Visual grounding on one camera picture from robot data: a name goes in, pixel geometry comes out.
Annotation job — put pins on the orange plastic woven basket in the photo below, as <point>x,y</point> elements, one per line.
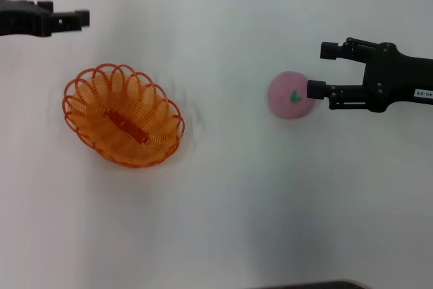
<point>101,99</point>

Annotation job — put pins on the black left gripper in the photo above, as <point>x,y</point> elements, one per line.
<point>23,18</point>

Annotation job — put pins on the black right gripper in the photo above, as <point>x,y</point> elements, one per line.
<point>395,76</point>

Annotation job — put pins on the pink peach with green leaf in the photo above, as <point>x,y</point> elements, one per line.
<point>284,99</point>

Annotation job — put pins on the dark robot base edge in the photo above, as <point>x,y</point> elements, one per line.
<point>318,285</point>

